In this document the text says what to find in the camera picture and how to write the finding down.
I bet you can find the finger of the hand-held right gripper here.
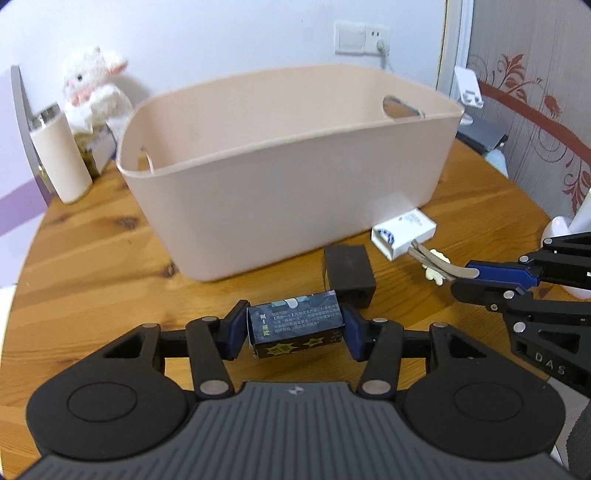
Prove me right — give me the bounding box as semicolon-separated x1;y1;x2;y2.
465;232;591;291
450;279;532;315

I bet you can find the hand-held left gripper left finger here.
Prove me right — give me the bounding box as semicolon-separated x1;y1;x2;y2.
99;300;252;400

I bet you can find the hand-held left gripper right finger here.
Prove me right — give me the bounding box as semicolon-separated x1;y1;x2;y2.
342;305;492;400

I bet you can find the beige flower hair clip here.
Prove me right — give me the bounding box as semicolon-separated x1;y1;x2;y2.
407;241;479;284

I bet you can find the dark printed small box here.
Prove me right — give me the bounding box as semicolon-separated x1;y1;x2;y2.
247;291;346;361

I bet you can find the pink plastic storage basket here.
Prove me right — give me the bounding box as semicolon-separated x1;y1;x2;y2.
115;64;465;283

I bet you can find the dark brown square box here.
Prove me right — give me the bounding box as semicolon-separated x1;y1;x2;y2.
322;246;376;309

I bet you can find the white rounded device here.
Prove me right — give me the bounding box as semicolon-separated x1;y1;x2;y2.
541;187;591;247

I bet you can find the white blue small box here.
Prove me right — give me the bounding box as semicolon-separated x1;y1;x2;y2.
370;208;437;261

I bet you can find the black flat case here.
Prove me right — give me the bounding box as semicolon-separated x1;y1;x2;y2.
456;115;509;155

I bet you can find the white phone stand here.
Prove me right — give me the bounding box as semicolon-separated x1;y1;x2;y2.
451;66;485;109

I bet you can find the printed tissue box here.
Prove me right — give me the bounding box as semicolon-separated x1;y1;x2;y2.
74;122;118;180

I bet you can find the beige tumbler with metal lid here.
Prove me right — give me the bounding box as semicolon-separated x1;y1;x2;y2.
30;105;93;205

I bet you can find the white plush toy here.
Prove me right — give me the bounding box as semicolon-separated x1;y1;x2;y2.
61;45;136;134

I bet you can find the grey standing board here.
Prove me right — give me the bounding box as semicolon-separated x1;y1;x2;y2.
10;65;55;203

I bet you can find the white wall socket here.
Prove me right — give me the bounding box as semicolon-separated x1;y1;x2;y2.
365;25;389;56

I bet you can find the white wall switch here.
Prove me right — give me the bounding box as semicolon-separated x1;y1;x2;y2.
334;21;368;56

